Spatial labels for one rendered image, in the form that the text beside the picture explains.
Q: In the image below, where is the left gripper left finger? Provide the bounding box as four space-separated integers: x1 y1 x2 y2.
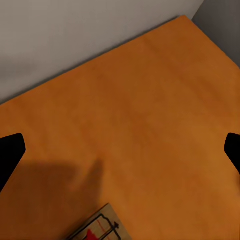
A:
0 133 26 193

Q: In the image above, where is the mousetrap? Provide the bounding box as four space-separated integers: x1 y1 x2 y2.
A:
63 203 133 240

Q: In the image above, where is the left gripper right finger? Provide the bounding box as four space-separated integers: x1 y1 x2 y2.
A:
224 133 240 173

